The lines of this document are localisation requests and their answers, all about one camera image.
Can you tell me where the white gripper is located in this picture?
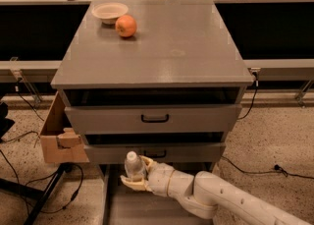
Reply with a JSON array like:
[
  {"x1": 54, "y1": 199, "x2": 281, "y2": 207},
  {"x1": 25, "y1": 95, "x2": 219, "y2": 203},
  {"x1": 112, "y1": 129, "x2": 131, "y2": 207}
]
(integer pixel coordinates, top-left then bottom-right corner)
[{"x1": 121, "y1": 155, "x2": 175, "y2": 197}]

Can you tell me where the clear plastic water bottle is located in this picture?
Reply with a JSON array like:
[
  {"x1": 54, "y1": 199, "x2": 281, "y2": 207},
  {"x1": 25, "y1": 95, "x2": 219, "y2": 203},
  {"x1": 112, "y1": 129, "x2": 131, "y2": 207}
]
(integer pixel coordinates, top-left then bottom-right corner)
[{"x1": 125, "y1": 151, "x2": 146, "y2": 182}]

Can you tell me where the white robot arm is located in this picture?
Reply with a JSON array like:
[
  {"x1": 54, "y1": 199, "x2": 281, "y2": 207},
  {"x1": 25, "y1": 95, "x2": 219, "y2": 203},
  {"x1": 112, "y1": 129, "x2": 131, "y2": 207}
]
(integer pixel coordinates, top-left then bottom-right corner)
[{"x1": 121, "y1": 151, "x2": 311, "y2": 225}]

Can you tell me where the grey open bottom drawer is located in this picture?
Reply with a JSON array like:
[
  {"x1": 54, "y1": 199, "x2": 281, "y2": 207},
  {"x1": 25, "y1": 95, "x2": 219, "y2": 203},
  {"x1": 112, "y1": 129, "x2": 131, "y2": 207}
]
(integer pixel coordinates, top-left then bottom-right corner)
[{"x1": 101, "y1": 164, "x2": 214, "y2": 225}]

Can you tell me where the grey middle drawer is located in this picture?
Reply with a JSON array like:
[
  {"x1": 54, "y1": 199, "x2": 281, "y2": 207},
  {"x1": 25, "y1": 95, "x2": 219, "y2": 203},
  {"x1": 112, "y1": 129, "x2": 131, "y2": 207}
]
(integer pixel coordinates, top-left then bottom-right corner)
[{"x1": 84, "y1": 142, "x2": 226, "y2": 164}]

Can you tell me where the grey top drawer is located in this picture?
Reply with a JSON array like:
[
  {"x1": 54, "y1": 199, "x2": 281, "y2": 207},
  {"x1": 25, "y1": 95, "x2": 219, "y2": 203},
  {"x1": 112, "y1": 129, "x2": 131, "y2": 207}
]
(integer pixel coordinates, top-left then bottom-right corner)
[{"x1": 65, "y1": 105, "x2": 241, "y2": 135}]

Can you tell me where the grey drawer cabinet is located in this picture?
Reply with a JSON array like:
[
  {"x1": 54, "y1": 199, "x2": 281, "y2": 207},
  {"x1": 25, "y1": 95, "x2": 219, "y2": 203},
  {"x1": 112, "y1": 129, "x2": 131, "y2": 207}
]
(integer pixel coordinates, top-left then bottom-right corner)
[{"x1": 52, "y1": 0, "x2": 254, "y2": 169}]

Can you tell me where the cardboard box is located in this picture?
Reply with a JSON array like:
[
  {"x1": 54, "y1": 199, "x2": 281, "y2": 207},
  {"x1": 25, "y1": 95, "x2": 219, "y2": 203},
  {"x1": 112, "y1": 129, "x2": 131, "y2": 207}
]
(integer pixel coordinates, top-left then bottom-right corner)
[{"x1": 40, "y1": 93, "x2": 88, "y2": 163}]

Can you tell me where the black tripod stand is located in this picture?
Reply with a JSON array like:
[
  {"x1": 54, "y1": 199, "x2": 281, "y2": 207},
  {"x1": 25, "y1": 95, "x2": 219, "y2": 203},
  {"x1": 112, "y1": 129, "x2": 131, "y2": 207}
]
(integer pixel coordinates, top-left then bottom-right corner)
[{"x1": 0, "y1": 163, "x2": 74, "y2": 225}]

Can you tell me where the orange fruit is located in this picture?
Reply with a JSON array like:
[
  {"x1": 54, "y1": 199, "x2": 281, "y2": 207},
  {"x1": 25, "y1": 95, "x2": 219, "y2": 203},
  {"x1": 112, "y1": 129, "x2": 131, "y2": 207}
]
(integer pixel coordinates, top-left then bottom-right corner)
[{"x1": 115, "y1": 15, "x2": 137, "y2": 37}]

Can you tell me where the white paper bowl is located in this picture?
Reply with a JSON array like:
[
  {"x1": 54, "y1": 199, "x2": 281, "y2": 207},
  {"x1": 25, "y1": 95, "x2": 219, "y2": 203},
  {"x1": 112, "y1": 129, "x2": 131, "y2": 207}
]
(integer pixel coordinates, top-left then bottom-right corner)
[{"x1": 91, "y1": 3, "x2": 129, "y2": 25}]

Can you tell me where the black floor cable right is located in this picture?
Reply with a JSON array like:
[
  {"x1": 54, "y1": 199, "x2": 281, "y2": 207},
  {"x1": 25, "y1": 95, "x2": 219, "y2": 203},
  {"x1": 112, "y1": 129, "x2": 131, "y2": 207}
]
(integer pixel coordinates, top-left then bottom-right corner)
[{"x1": 221, "y1": 155, "x2": 314, "y2": 181}]

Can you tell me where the black floor cable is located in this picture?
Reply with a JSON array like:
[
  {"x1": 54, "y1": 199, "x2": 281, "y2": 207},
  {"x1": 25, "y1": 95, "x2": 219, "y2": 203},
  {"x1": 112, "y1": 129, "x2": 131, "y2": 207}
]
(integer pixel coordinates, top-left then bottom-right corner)
[
  {"x1": 221, "y1": 155, "x2": 314, "y2": 181},
  {"x1": 0, "y1": 130, "x2": 84, "y2": 215}
]

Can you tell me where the black floor cable left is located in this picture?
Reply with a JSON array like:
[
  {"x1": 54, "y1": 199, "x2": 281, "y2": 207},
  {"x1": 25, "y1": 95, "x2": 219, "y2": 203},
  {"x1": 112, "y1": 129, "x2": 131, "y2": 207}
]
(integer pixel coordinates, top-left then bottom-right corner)
[{"x1": 0, "y1": 130, "x2": 84, "y2": 215}]

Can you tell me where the black cable at cabinet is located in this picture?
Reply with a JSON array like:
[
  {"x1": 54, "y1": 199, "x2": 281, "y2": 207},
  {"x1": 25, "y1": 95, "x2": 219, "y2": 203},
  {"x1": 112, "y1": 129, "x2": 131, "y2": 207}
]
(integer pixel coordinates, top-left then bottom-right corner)
[{"x1": 237, "y1": 70, "x2": 260, "y2": 121}]

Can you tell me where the metal railing frame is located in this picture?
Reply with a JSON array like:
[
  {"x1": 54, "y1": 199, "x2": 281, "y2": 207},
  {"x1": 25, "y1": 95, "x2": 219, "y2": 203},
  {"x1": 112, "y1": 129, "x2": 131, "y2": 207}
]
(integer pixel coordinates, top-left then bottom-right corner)
[{"x1": 0, "y1": 0, "x2": 314, "y2": 105}]

